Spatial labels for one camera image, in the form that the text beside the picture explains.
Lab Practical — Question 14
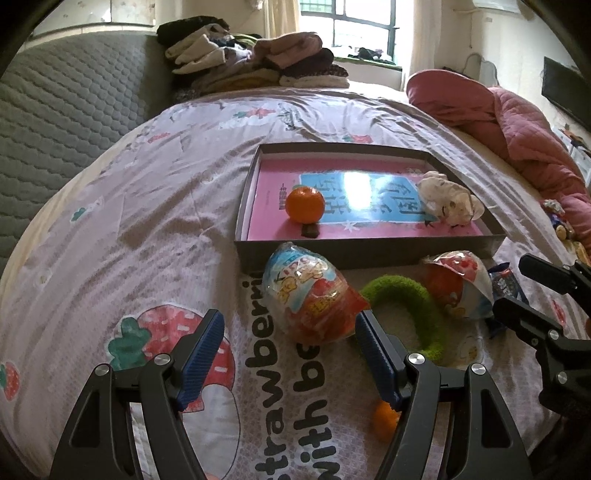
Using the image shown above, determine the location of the white curved chair back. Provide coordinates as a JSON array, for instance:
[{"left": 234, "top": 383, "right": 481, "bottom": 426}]
[{"left": 466, "top": 53, "right": 499, "bottom": 84}]

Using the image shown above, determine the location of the white floral wardrobe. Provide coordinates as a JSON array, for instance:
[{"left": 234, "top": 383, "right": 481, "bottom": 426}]
[{"left": 28, "top": 0, "right": 185, "bottom": 38}]

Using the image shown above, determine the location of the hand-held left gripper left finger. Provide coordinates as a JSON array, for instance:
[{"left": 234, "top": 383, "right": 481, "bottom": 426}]
[{"left": 50, "top": 309, "right": 226, "bottom": 480}]

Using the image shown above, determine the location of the grey cardboard box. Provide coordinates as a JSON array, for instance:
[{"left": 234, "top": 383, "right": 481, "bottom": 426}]
[{"left": 233, "top": 142, "right": 507, "bottom": 277}]

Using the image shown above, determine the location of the green fuzzy ring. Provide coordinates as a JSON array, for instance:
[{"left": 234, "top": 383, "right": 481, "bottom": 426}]
[{"left": 359, "top": 274, "right": 448, "bottom": 363}]

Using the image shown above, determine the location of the beige folded garment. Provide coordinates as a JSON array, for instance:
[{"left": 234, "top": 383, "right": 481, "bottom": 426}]
[{"left": 165, "top": 33, "right": 254, "bottom": 75}]

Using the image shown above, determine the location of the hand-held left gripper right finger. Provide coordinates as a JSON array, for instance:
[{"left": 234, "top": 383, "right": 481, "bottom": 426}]
[{"left": 355, "top": 310, "right": 536, "bottom": 480}]

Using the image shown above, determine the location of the white air conditioner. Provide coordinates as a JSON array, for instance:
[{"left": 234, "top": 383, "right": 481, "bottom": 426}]
[{"left": 471, "top": 0, "right": 532, "bottom": 19}]

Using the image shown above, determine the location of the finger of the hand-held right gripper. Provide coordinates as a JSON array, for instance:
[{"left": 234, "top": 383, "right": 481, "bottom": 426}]
[
  {"left": 518, "top": 253, "right": 591, "bottom": 297},
  {"left": 493, "top": 296, "right": 591, "bottom": 393}
]

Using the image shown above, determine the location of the small colourful doll toy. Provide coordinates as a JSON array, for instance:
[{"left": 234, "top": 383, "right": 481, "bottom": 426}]
[{"left": 540, "top": 198, "right": 578, "bottom": 241}]

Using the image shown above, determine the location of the cream curtain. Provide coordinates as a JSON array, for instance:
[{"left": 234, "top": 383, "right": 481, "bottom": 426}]
[{"left": 265, "top": 0, "right": 303, "bottom": 40}]

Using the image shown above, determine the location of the dark cloth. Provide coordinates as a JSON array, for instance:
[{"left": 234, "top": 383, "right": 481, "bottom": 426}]
[{"left": 358, "top": 46, "right": 395, "bottom": 63}]

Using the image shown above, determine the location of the large tangerine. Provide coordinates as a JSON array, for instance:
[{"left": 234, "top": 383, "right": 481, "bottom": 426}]
[{"left": 285, "top": 185, "right": 325, "bottom": 224}]

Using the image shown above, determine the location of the tan folded garment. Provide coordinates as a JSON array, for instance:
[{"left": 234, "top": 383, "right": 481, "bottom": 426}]
[{"left": 189, "top": 67, "right": 282, "bottom": 93}]

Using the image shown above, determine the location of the strawberry printed bedsheet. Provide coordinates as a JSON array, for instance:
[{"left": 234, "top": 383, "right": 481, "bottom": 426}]
[{"left": 0, "top": 88, "right": 591, "bottom": 480}]

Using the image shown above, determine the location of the blue cookie packet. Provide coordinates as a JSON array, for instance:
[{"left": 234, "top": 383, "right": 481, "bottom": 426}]
[{"left": 485, "top": 262, "right": 529, "bottom": 337}]

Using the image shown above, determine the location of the small tangerine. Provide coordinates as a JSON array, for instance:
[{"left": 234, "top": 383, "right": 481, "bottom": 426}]
[{"left": 372, "top": 401, "right": 402, "bottom": 441}]

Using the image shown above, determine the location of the pink quilt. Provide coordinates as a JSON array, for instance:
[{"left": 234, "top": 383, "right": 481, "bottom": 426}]
[{"left": 405, "top": 70, "right": 591, "bottom": 241}]

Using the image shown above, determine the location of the pink sweater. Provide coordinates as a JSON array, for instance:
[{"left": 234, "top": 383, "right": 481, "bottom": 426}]
[{"left": 253, "top": 32, "right": 326, "bottom": 70}]

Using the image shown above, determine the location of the pink book with blue panel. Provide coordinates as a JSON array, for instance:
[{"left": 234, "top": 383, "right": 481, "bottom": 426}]
[{"left": 247, "top": 157, "right": 492, "bottom": 241}]

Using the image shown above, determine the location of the white plush toy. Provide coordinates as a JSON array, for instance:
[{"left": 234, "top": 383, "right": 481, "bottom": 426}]
[{"left": 417, "top": 171, "right": 485, "bottom": 228}]

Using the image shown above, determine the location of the black wall television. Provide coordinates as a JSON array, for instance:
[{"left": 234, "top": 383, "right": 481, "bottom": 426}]
[{"left": 541, "top": 56, "right": 591, "bottom": 125}]

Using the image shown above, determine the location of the black garment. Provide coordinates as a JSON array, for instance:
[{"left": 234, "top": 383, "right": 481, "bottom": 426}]
[{"left": 156, "top": 15, "right": 227, "bottom": 47}]

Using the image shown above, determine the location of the dark knit garment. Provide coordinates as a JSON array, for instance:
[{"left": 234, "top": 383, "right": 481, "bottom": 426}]
[{"left": 279, "top": 47, "right": 349, "bottom": 79}]

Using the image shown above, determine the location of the small toy egg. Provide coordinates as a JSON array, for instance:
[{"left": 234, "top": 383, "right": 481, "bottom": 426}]
[{"left": 420, "top": 250, "right": 496, "bottom": 321}]

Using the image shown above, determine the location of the cream knit garment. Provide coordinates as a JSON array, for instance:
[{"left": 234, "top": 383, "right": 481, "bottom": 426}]
[{"left": 278, "top": 74, "right": 350, "bottom": 89}]

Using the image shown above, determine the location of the grey quilted headboard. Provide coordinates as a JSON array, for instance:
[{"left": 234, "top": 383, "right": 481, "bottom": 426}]
[{"left": 0, "top": 32, "right": 176, "bottom": 273}]

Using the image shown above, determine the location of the large toy egg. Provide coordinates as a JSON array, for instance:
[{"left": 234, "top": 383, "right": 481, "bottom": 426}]
[{"left": 261, "top": 241, "right": 372, "bottom": 344}]

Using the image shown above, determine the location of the window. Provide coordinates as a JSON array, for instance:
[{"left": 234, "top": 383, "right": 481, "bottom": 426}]
[{"left": 300, "top": 0, "right": 398, "bottom": 65}]

